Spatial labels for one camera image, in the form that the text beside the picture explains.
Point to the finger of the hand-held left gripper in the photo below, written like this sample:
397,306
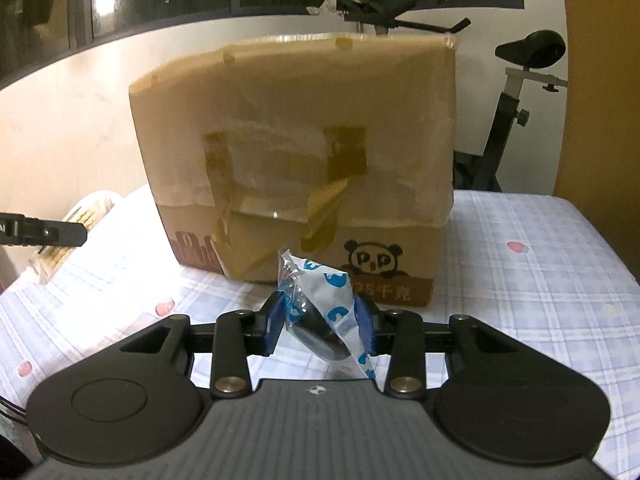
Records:
55,231

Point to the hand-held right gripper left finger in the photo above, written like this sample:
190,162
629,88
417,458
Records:
272,322

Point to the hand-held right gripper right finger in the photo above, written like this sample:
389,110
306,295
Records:
364,325

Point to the clear blue print snack packet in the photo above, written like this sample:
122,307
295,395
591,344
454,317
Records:
320,300

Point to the cardboard box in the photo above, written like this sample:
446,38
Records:
426,252

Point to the checkered tablecloth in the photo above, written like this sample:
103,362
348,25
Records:
525,285

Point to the black exercise bike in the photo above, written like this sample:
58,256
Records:
500,125

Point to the wooden door panel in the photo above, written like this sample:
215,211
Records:
600,110

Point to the crumpled white cloth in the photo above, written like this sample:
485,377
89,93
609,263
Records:
321,6

